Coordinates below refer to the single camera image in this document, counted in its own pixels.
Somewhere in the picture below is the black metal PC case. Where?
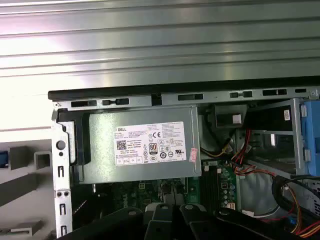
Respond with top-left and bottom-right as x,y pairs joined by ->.
47,82 -> 320,240

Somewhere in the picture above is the empty blue plastic carrier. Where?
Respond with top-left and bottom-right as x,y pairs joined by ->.
299,98 -> 320,177

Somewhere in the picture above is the black RAM slot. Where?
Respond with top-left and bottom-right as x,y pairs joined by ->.
212,166 -> 221,213
203,166 -> 213,213

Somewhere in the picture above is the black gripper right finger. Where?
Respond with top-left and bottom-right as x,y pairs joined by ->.
178,202 -> 305,240

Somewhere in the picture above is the orange yellow red power wire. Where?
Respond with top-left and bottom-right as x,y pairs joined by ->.
291,197 -> 320,238

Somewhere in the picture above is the grey parts rack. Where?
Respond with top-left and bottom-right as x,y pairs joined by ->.
0,139 -> 59,240

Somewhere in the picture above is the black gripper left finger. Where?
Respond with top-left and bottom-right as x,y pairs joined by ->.
58,202 -> 176,240

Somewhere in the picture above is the grey metal drive cage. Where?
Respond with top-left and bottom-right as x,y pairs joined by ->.
246,97 -> 310,177

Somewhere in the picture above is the grey power supply unit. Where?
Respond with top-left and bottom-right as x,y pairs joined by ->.
74,104 -> 202,185

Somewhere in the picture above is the red yellow black wire bundle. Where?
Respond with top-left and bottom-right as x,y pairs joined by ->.
199,128 -> 278,181

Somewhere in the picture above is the thick black cable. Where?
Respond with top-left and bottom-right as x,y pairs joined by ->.
271,174 -> 320,227

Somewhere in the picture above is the green motherboard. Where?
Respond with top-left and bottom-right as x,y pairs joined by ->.
99,159 -> 238,218

